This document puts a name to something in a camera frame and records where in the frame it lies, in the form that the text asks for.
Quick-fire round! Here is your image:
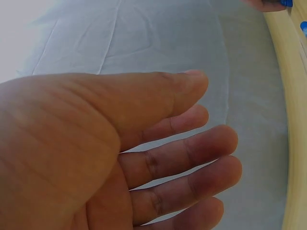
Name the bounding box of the person's left hand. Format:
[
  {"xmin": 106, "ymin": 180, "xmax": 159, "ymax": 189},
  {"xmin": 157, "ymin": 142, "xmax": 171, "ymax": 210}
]
[{"xmin": 0, "ymin": 69, "xmax": 243, "ymax": 230}]

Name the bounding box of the person's right hand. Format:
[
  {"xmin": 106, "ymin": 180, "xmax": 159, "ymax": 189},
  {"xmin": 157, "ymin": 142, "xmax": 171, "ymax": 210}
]
[{"xmin": 241, "ymin": 0, "xmax": 288, "ymax": 12}]

